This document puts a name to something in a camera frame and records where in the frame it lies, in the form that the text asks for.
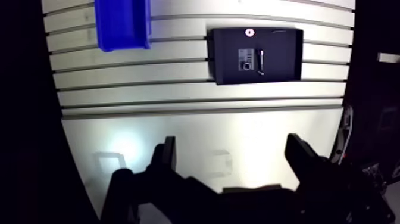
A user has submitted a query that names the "steel bolt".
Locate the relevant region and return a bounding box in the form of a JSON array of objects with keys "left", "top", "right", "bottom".
[{"left": 255, "top": 49, "right": 265, "bottom": 76}]

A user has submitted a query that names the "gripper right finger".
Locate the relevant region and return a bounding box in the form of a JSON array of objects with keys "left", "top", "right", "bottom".
[{"left": 284, "top": 133, "right": 396, "bottom": 224}]

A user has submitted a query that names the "blue bin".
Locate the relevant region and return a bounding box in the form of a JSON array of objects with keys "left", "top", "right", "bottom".
[{"left": 94, "top": 0, "right": 152, "bottom": 52}]

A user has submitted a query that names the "dark blue-grey tray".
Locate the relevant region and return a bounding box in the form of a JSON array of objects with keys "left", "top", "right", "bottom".
[{"left": 207, "top": 27, "right": 304, "bottom": 86}]

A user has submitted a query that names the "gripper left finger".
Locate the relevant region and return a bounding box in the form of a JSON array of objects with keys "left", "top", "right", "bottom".
[{"left": 100, "top": 135, "right": 220, "bottom": 224}]

